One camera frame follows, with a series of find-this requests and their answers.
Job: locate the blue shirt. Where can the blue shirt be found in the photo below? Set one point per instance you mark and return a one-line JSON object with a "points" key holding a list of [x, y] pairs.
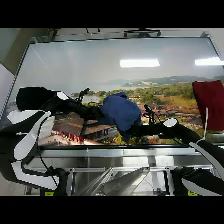
{"points": [[121, 110]]}

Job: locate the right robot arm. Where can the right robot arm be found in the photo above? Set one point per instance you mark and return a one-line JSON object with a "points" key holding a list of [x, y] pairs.
{"points": [[181, 131]]}

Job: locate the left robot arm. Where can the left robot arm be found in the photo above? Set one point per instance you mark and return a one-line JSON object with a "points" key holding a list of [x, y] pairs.
{"points": [[29, 141]]}

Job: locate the black garment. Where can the black garment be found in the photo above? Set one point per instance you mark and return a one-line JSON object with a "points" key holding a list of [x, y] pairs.
{"points": [[31, 96]]}

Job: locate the red garment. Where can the red garment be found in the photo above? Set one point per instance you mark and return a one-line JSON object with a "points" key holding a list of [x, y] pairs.
{"points": [[211, 103]]}

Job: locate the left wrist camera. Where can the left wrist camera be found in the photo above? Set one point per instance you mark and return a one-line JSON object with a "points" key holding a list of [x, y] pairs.
{"points": [[83, 92]]}

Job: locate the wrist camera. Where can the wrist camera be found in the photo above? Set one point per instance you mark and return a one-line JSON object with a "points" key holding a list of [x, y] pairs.
{"points": [[149, 111], [83, 92]]}

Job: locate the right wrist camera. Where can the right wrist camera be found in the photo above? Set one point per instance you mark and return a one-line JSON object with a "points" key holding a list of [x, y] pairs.
{"points": [[149, 111]]}

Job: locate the silver frame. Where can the silver frame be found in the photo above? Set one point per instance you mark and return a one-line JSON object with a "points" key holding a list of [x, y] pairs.
{"points": [[133, 152]]}

